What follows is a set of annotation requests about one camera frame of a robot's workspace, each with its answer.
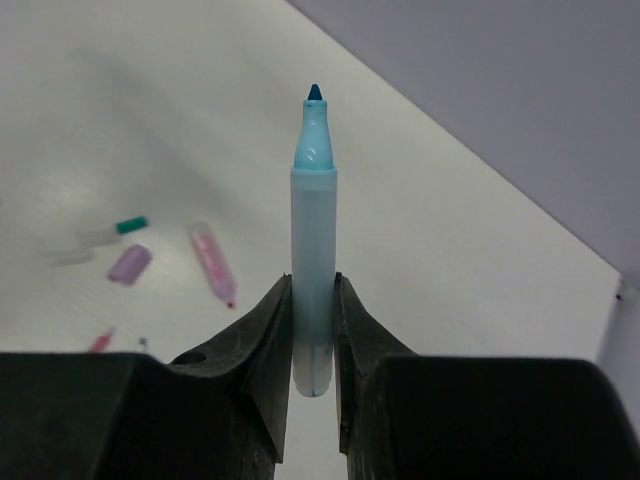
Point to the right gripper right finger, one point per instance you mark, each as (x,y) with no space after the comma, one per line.
(407,416)

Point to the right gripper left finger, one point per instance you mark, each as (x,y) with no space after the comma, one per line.
(217,411)

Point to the pink highlighter pen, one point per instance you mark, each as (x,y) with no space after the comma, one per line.
(213,263)

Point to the purple highlighter cap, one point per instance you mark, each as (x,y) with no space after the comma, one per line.
(130,265)

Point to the light blue highlighter pen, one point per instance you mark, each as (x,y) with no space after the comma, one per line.
(313,187)

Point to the teal marker cap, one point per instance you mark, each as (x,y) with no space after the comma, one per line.
(131,225)

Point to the red gel pen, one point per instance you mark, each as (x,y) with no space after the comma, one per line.
(102,342)

